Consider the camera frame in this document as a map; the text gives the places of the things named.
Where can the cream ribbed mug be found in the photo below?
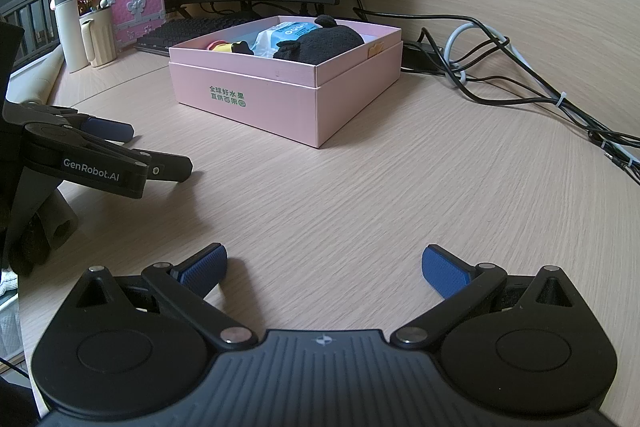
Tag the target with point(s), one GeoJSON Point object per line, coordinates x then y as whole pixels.
{"type": "Point", "coordinates": [100, 39]}

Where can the dark window railing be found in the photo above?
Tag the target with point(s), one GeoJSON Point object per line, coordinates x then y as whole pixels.
{"type": "Point", "coordinates": [37, 19]}

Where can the cream tumbler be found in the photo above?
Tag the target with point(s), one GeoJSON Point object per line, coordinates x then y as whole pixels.
{"type": "Point", "coordinates": [70, 37]}

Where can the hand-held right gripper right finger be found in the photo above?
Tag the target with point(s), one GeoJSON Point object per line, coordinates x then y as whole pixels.
{"type": "Point", "coordinates": [445, 272]}

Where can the pink treasure chest box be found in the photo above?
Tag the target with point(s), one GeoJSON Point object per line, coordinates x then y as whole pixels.
{"type": "Point", "coordinates": [135, 12]}

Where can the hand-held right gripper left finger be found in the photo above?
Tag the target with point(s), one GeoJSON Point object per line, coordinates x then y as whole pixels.
{"type": "Point", "coordinates": [202, 269]}

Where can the yellow and pink toy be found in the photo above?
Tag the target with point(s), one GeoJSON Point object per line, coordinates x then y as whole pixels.
{"type": "Point", "coordinates": [224, 48]}

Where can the black keyboard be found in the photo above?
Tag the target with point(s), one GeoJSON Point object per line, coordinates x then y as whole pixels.
{"type": "Point", "coordinates": [190, 32]}

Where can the black plush toy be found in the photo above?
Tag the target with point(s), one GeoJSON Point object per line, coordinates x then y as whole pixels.
{"type": "Point", "coordinates": [325, 42]}

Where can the beige rolled mat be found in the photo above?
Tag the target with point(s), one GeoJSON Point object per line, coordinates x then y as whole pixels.
{"type": "Point", "coordinates": [40, 77]}

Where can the pink cardboard box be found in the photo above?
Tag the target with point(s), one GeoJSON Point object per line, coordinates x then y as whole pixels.
{"type": "Point", "coordinates": [260, 107]}

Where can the blue and white tissue packet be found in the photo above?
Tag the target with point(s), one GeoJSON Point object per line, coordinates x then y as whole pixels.
{"type": "Point", "coordinates": [280, 34]}

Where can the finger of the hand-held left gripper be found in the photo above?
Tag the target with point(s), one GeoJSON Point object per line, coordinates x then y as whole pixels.
{"type": "Point", "coordinates": [107, 130]}
{"type": "Point", "coordinates": [170, 167]}

